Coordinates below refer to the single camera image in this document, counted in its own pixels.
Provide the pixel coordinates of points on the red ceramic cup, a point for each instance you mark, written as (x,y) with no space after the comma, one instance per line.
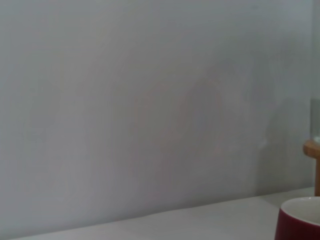
(297,225)

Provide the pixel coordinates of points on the wooden dispenser stand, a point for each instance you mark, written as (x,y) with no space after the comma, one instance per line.
(313,150)

